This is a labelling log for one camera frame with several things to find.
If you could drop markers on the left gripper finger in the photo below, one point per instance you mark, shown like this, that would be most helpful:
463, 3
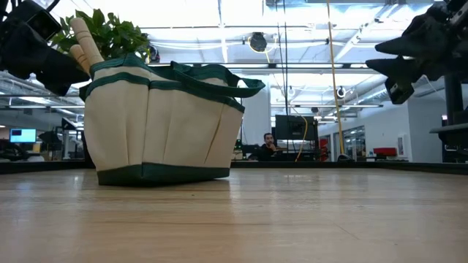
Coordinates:
62, 87
67, 71

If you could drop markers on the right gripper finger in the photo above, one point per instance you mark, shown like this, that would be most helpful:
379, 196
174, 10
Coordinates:
402, 67
413, 42

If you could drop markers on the beige green gardening bag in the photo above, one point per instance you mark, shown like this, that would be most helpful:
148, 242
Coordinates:
153, 135

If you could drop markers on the blue background screen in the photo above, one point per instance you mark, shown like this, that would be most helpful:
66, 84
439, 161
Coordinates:
22, 135

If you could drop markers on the green plant in black pot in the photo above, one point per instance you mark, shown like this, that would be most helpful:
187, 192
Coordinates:
117, 33

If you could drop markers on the red background box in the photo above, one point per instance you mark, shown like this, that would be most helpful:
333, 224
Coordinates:
384, 151

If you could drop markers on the black background monitor cart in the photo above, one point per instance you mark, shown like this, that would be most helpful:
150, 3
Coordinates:
292, 128

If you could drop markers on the person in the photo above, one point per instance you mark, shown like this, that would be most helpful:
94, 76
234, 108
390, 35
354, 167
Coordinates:
268, 140

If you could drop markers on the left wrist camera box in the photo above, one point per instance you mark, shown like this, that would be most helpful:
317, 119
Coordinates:
36, 20

